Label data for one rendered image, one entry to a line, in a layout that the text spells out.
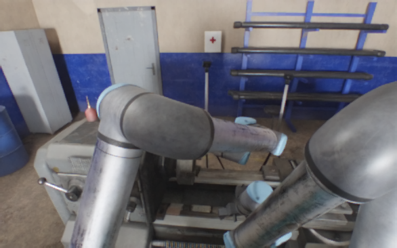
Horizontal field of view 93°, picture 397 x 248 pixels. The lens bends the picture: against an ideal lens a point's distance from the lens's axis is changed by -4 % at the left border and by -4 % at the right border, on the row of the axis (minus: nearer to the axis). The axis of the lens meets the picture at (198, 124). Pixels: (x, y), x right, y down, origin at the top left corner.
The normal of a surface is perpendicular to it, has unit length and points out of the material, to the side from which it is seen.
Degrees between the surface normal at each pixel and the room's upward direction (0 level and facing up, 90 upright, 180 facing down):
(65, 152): 45
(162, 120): 52
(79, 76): 90
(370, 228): 92
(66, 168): 90
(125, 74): 90
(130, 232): 32
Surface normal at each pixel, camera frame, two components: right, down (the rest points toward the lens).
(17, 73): -0.10, 0.47
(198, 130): 0.51, -0.09
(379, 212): -0.94, 0.18
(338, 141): -0.81, -0.27
